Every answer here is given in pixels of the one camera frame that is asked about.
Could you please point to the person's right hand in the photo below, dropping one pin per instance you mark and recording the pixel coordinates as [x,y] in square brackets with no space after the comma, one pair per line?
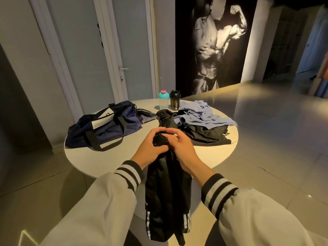
[184,151]

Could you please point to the person's left hand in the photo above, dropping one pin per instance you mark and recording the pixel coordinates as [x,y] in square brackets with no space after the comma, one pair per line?
[147,151]

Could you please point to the person's left fingers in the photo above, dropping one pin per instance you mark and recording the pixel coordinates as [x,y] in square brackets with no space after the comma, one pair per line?
[157,131]

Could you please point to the person's right thumb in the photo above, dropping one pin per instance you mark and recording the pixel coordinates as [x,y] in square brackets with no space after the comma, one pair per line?
[167,139]

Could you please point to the black white-striped sports shorts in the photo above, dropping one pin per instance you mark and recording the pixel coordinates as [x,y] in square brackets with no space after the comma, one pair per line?
[166,192]

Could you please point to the person's left forearm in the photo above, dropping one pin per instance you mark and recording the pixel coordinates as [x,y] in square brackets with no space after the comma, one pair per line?
[102,202]

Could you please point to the person's right forearm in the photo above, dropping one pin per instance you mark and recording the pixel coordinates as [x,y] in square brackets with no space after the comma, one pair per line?
[246,215]

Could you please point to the black crumpled garment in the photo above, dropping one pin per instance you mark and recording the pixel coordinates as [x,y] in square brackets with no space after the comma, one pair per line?
[166,117]

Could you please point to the clear teal-lid shaker bottle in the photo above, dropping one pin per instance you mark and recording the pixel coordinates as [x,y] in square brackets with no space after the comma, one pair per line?
[163,99]

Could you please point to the black shaker bottle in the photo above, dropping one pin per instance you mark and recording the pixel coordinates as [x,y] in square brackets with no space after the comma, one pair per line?
[175,99]

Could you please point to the black folded garment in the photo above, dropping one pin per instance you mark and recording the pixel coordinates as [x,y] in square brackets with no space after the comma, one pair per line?
[207,135]

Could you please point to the lavender blue shirt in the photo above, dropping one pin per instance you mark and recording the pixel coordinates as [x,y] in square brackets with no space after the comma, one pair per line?
[202,115]

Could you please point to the navy blue duffel bag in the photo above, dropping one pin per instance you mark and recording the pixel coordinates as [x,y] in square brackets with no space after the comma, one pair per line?
[107,125]

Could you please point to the white frosted glass door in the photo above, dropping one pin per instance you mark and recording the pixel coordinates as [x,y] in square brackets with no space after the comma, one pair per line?
[128,43]

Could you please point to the blue door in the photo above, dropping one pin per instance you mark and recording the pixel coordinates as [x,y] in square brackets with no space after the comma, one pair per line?
[311,40]

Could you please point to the black-and-white bodybuilder wall poster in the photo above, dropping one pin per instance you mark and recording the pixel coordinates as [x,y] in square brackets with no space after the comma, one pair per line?
[217,43]

